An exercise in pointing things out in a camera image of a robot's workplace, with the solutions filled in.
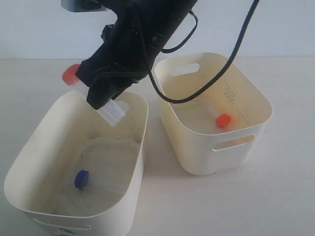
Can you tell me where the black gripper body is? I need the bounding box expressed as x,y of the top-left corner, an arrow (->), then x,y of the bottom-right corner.
80,0 -> 196,82

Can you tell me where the red-capped tube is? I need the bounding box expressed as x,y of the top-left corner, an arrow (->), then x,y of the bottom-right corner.
62,64 -> 126,127
207,106 -> 231,128

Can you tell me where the blue-capped tube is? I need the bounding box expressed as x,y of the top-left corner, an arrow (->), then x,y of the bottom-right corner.
74,170 -> 125,195

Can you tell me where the cream plastic bin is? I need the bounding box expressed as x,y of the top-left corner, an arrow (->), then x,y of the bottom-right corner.
155,53 -> 273,176
4,91 -> 149,236

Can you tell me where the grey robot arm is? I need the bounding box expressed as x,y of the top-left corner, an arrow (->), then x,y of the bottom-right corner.
75,0 -> 196,110

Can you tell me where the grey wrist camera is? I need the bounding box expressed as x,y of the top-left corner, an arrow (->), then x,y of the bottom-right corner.
61,0 -> 108,13

